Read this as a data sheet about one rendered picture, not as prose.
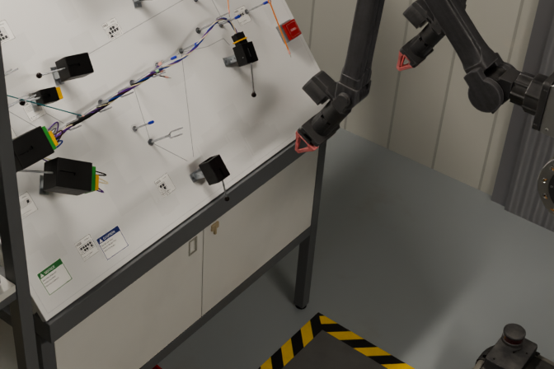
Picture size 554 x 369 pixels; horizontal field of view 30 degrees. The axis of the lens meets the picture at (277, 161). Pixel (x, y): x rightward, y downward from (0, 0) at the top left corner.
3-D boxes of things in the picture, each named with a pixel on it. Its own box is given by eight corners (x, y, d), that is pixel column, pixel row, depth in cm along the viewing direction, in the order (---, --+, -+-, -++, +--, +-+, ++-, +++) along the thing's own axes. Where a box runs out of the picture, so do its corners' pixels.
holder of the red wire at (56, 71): (18, 73, 245) (40, 61, 237) (65, 63, 254) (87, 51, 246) (25, 93, 245) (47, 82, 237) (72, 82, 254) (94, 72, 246)
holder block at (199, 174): (207, 209, 274) (230, 203, 266) (185, 169, 272) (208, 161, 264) (218, 200, 277) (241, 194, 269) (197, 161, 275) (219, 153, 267)
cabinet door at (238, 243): (312, 226, 341) (323, 129, 317) (204, 317, 305) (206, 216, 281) (306, 222, 342) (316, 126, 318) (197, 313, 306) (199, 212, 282)
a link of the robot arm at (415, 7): (448, 23, 278) (463, 11, 284) (420, -8, 279) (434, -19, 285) (424, 49, 287) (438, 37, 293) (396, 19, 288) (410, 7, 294)
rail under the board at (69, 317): (340, 127, 318) (341, 109, 314) (51, 344, 241) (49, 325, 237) (325, 120, 320) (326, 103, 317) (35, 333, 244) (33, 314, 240)
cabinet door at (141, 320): (201, 317, 305) (204, 216, 281) (63, 432, 270) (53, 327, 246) (196, 314, 306) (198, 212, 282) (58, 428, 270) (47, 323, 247)
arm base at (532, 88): (537, 133, 218) (550, 85, 211) (502, 119, 222) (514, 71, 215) (554, 114, 224) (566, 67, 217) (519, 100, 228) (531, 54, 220)
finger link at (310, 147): (282, 145, 265) (299, 126, 258) (298, 133, 270) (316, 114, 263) (300, 165, 265) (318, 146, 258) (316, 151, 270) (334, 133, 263)
